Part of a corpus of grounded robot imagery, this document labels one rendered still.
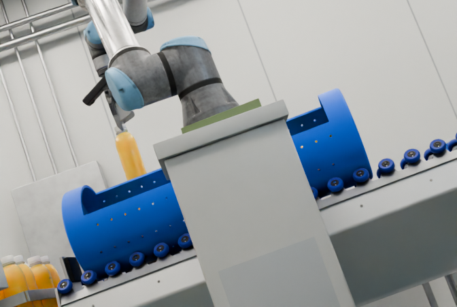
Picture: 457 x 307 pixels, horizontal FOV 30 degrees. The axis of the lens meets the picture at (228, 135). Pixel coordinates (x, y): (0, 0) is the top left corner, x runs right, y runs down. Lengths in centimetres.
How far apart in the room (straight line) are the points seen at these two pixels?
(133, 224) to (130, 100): 47
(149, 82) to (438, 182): 84
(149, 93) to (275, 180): 39
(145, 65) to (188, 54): 11
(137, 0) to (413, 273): 112
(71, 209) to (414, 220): 97
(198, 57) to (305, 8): 414
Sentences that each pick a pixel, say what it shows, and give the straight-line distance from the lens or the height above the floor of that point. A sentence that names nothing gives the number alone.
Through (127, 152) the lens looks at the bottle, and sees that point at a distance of 278.
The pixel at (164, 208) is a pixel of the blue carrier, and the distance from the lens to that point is 241.
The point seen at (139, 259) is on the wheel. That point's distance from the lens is 245.
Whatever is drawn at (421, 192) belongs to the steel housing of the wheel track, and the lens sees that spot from 237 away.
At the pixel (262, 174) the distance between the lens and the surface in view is 195.
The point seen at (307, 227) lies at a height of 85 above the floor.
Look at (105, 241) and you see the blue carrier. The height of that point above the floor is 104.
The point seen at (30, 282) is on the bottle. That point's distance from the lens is 255.
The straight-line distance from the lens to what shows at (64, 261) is 259.
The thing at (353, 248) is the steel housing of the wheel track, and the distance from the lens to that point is 237.
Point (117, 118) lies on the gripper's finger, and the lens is 279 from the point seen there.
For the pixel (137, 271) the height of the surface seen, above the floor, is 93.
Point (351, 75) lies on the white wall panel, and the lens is 611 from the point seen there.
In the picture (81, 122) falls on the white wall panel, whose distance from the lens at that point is 604.
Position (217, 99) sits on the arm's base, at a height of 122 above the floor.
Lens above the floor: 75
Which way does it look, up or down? 11 degrees up
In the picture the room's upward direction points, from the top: 20 degrees counter-clockwise
